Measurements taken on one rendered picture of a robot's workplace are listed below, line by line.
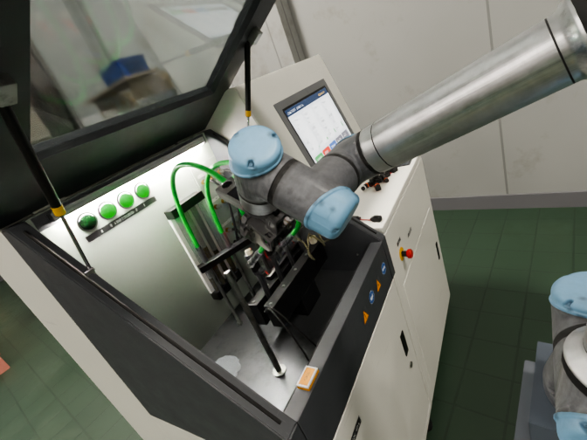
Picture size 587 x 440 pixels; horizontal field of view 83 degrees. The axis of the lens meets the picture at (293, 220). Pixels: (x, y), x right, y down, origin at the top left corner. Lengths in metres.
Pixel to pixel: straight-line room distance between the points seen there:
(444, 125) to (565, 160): 2.51
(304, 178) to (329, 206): 0.05
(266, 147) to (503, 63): 0.28
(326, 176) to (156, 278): 0.76
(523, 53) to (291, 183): 0.29
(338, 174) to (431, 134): 0.13
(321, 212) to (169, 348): 0.45
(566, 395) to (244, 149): 0.49
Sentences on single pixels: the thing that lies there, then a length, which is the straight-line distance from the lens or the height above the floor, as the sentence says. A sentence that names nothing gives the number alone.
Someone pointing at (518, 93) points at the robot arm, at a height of 1.43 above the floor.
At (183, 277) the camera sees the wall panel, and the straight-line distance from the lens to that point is 1.16.
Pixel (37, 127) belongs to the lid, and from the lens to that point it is 0.80.
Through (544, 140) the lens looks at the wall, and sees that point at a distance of 2.91.
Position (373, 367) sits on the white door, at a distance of 1.08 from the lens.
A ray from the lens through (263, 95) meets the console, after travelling 1.28.
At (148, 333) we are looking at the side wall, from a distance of 0.77.
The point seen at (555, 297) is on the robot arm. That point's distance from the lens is 0.62.
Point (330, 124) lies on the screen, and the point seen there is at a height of 1.27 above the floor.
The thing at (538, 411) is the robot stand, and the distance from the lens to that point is 0.77.
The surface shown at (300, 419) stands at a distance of 0.76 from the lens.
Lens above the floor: 1.54
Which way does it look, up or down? 23 degrees down
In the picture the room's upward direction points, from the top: 22 degrees counter-clockwise
